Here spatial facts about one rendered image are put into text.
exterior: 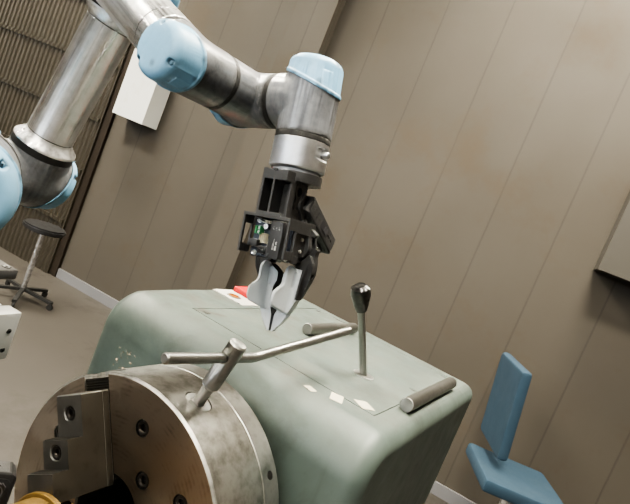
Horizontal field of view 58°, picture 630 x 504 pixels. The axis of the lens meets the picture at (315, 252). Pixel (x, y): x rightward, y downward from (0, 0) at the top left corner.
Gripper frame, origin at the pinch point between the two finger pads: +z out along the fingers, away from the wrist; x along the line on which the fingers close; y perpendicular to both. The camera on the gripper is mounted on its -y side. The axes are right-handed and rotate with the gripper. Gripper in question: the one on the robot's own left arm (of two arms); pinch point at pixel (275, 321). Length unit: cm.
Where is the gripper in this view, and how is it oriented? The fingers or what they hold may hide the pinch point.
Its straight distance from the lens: 78.8
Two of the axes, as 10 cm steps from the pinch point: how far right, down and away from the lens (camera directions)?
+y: -4.5, -0.9, -8.9
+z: -1.9, 9.8, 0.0
